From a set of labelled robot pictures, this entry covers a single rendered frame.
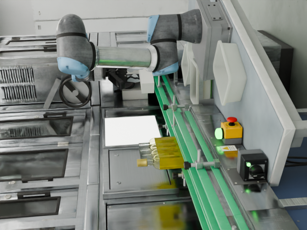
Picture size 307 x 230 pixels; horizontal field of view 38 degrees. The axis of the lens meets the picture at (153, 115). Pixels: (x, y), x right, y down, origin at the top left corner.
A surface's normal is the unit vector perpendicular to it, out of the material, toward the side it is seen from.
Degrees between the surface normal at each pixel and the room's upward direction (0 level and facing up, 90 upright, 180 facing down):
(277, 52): 90
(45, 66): 90
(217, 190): 90
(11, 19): 90
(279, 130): 0
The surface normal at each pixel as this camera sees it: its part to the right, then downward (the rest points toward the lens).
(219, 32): 0.11, 0.65
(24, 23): 0.11, 0.37
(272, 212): -0.02, -0.93
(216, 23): 0.02, -0.76
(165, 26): 0.09, -0.06
